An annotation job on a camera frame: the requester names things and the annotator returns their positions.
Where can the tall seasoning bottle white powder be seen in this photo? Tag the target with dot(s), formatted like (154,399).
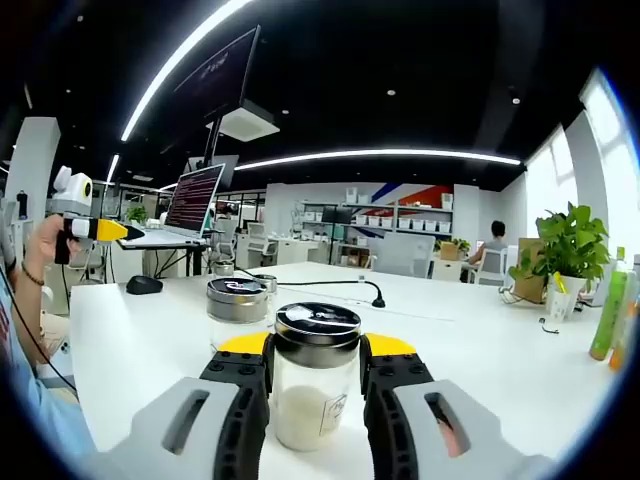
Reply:
(315,350)

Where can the long ceiling light strip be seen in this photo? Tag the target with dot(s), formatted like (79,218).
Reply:
(175,60)
(380,153)

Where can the white laptop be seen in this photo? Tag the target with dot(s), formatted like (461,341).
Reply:
(195,200)

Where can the cardboard box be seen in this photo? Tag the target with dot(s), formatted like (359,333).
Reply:
(448,251)

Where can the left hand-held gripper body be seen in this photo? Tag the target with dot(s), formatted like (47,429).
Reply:
(72,192)

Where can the green drink bottle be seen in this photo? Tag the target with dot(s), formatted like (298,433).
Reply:
(607,320)

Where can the black hanging display screen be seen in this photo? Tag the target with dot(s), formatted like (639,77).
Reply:
(220,70)

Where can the large green potted plant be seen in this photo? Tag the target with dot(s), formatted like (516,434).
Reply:
(570,240)

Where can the small potted plant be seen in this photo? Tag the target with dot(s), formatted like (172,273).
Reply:
(462,245)

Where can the grey storage shelf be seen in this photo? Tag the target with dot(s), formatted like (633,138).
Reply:
(425,207)

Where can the white chest device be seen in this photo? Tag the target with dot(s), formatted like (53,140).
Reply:
(7,240)

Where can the black laptop stand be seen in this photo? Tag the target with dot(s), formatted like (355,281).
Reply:
(189,260)

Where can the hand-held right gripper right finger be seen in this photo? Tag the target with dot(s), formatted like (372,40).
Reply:
(395,415)

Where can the black monitor on stand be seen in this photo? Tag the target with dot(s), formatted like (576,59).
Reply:
(336,216)

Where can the person's left hand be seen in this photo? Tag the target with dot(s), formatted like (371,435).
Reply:
(42,245)

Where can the row of white storage bins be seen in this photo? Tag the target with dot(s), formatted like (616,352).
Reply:
(415,224)

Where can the white paper cup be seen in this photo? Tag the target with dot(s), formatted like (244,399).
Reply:
(560,307)

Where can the white ceiling air conditioner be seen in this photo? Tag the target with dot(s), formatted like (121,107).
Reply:
(250,122)

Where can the white office chair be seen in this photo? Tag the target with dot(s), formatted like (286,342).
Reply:
(492,267)
(262,242)

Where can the tall seasoning bottle brown powder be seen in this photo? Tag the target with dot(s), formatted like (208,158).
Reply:
(235,307)

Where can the bushy green plant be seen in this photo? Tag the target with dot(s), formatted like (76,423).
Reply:
(136,215)

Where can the grey mesh office chair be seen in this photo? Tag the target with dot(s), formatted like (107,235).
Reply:
(405,252)

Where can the small seasoning bottle beige powder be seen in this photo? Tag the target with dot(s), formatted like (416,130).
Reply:
(223,270)

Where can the yellow strip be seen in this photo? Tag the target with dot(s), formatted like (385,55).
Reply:
(561,282)

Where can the small seasoning bottle white powder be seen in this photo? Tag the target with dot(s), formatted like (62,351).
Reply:
(270,285)

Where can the brown paper bag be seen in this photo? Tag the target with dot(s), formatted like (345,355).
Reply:
(530,290)

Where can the black computer mouse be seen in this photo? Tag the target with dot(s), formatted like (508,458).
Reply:
(144,286)

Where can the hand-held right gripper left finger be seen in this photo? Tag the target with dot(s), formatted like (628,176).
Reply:
(240,415)

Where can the orange drink bottle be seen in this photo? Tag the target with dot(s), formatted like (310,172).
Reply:
(620,350)

